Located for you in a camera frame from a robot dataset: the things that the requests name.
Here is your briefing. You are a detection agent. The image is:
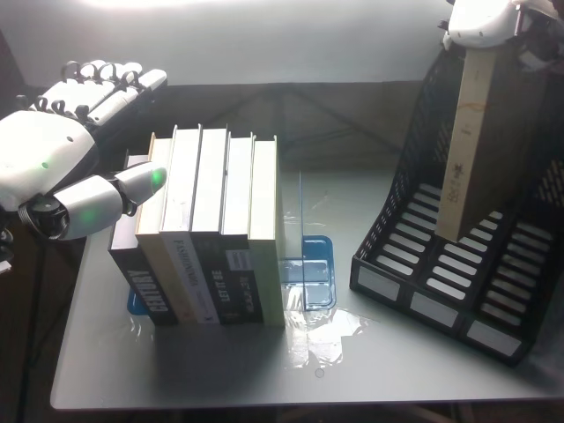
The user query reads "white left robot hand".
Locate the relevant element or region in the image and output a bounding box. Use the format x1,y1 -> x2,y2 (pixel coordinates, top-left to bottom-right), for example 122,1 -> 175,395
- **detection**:
0,60 -> 169,242

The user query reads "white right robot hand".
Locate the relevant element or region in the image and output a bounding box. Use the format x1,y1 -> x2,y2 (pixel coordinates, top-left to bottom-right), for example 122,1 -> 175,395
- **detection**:
440,0 -> 564,74

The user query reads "beige book small black print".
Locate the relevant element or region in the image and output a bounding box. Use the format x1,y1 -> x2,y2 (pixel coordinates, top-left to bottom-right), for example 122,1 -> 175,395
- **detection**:
434,39 -> 554,242

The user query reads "white FASHION spine book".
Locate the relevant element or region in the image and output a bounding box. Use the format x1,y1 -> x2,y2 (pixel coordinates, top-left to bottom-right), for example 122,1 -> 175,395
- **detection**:
159,123 -> 221,326

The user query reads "pale green book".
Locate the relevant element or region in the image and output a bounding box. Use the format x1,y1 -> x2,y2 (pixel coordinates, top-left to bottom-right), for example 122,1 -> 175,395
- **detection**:
247,131 -> 288,328

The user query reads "black plastic file holder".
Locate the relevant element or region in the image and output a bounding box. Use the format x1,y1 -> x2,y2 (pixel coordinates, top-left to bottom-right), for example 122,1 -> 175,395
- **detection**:
349,41 -> 564,367

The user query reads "blue transparent bookend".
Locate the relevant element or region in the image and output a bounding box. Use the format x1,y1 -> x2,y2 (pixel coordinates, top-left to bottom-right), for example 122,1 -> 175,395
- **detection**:
125,169 -> 339,317

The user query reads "clear plastic film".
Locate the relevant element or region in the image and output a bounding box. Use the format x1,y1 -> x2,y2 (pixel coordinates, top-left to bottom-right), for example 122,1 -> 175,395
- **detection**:
284,303 -> 369,369

